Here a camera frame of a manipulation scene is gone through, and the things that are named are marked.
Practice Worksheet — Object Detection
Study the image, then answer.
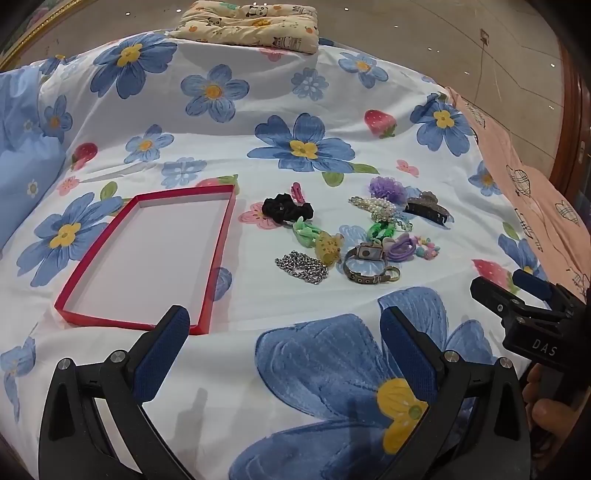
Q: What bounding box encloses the light green hair tie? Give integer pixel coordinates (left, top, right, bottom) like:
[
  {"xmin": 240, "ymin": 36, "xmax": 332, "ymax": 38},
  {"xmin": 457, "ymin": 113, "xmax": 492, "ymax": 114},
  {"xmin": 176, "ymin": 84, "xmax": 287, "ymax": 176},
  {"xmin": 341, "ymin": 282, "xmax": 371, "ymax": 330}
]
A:
[{"xmin": 292, "ymin": 219, "xmax": 324, "ymax": 245}]

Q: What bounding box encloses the pink printed blanket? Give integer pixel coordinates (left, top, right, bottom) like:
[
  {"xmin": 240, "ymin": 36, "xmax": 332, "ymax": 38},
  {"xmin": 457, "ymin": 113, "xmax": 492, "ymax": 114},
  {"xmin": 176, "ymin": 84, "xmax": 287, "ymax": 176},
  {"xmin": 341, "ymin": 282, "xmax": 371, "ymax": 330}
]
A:
[{"xmin": 445, "ymin": 85, "xmax": 591, "ymax": 296}]

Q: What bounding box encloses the purple mesh scrunchie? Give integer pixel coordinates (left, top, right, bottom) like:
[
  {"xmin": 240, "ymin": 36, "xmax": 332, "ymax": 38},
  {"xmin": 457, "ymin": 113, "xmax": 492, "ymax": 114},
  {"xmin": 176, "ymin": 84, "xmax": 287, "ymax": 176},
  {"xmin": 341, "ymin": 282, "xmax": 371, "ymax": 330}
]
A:
[{"xmin": 369, "ymin": 176, "xmax": 407, "ymax": 204}]

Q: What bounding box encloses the brown wooden furniture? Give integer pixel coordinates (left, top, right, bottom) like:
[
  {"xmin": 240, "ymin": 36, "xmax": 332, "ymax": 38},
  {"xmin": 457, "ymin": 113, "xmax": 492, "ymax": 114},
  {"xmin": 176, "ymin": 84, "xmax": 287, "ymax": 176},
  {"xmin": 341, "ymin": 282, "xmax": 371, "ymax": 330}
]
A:
[{"xmin": 549, "ymin": 41, "xmax": 591, "ymax": 195}]

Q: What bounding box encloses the yellow hair claw clip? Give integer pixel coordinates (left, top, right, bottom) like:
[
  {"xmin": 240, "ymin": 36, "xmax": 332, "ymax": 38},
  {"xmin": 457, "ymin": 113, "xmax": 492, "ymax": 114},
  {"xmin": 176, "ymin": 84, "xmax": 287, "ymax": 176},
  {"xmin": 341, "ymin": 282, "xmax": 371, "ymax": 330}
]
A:
[{"xmin": 315, "ymin": 232, "xmax": 345, "ymax": 267}]

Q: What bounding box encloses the gold picture frame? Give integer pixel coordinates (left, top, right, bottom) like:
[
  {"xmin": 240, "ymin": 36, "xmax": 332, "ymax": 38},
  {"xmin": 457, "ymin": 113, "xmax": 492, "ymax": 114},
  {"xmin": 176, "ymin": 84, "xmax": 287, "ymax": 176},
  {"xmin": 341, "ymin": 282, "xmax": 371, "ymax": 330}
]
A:
[{"xmin": 0, "ymin": 0, "xmax": 81, "ymax": 70}]

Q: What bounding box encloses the silver chain bracelet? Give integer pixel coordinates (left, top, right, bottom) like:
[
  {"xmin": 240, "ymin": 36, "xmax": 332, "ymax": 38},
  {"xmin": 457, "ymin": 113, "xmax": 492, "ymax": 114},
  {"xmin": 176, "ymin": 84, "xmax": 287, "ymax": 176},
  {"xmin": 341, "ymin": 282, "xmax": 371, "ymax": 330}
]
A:
[{"xmin": 275, "ymin": 251, "xmax": 329, "ymax": 287}]

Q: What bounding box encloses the red shallow box tray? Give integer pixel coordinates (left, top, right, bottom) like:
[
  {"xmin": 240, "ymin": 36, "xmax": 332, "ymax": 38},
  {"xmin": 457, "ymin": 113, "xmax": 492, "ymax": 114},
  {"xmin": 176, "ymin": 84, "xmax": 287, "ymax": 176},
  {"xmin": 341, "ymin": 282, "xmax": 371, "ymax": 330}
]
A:
[{"xmin": 67, "ymin": 185, "xmax": 237, "ymax": 335}]

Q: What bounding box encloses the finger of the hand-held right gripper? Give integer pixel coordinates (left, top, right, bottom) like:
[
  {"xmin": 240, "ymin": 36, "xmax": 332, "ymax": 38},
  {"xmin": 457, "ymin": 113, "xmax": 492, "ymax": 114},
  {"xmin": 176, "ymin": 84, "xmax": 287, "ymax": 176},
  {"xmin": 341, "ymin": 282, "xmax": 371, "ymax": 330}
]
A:
[
  {"xmin": 512, "ymin": 269, "xmax": 561, "ymax": 302},
  {"xmin": 470, "ymin": 275, "xmax": 553, "ymax": 320}
]

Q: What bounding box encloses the black scrunchie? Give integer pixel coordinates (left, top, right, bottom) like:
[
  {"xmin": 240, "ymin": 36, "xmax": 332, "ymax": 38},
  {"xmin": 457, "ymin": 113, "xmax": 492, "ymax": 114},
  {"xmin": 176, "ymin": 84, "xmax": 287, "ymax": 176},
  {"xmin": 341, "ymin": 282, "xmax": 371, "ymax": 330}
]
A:
[{"xmin": 262, "ymin": 194, "xmax": 315, "ymax": 227}]

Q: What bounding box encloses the purple hair tie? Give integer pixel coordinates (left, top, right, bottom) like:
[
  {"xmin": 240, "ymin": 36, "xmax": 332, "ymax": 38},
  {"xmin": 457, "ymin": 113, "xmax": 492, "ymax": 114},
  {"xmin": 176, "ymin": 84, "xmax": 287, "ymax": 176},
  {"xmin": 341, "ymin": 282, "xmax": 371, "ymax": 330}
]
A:
[{"xmin": 385, "ymin": 233, "xmax": 419, "ymax": 263}]

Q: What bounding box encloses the dark hair claw clip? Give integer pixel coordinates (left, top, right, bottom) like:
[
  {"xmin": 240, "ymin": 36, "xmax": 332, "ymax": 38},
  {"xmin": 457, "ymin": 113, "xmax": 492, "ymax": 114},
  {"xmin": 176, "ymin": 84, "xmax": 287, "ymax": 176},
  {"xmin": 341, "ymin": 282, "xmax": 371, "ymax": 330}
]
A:
[{"xmin": 404, "ymin": 193, "xmax": 452, "ymax": 229}]

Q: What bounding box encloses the light blue pillow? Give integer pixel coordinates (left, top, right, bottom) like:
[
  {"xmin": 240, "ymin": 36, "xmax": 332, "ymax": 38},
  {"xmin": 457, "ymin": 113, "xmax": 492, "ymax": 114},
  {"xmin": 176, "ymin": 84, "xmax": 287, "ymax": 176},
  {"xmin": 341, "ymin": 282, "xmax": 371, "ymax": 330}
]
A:
[{"xmin": 0, "ymin": 69, "xmax": 70, "ymax": 250}]

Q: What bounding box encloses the person's right hand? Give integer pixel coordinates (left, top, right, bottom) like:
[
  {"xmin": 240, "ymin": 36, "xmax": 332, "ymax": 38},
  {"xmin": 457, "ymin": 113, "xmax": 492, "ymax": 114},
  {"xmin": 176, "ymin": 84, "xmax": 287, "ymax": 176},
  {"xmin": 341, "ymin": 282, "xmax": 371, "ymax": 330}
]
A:
[{"xmin": 525, "ymin": 364, "xmax": 572, "ymax": 438}]

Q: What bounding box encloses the brown strap wristwatch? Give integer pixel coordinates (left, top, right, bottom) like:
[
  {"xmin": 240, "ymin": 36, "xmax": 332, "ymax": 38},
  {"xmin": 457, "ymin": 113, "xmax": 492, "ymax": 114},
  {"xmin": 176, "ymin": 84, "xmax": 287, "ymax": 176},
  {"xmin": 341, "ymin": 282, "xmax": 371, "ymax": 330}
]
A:
[{"xmin": 342, "ymin": 242, "xmax": 402, "ymax": 285}]

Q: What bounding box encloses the colourful charm bracelet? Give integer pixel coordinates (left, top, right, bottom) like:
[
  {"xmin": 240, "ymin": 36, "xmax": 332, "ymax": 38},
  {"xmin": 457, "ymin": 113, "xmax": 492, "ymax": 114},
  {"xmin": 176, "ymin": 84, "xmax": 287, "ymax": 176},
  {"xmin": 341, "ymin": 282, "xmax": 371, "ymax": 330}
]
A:
[{"xmin": 413, "ymin": 235, "xmax": 441, "ymax": 261}]

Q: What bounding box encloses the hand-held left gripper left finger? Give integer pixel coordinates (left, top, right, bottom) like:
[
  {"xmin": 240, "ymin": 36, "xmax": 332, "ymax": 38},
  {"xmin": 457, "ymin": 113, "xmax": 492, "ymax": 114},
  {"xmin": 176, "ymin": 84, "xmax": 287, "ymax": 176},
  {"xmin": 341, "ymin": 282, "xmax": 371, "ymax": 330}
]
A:
[{"xmin": 38, "ymin": 305, "xmax": 192, "ymax": 480}]

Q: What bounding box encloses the floral printed bedsheet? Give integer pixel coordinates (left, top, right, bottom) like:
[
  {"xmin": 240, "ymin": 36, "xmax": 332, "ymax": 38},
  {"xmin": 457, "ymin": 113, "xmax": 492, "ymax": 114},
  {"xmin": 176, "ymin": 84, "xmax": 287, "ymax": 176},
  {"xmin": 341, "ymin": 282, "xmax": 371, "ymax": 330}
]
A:
[{"xmin": 0, "ymin": 30, "xmax": 591, "ymax": 480}]

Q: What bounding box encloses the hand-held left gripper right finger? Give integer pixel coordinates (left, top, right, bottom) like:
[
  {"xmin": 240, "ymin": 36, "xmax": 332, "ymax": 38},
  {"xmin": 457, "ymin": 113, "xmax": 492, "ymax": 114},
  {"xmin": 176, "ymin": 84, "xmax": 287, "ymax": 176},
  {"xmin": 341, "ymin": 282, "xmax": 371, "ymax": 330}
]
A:
[{"xmin": 379, "ymin": 305, "xmax": 532, "ymax": 480}]

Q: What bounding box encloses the panda printed cushion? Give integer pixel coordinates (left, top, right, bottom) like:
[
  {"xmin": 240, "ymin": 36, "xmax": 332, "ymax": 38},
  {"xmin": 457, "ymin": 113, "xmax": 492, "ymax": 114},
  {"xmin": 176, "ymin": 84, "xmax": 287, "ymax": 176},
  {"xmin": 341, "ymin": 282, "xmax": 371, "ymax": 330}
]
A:
[{"xmin": 167, "ymin": 0, "xmax": 320, "ymax": 55}]

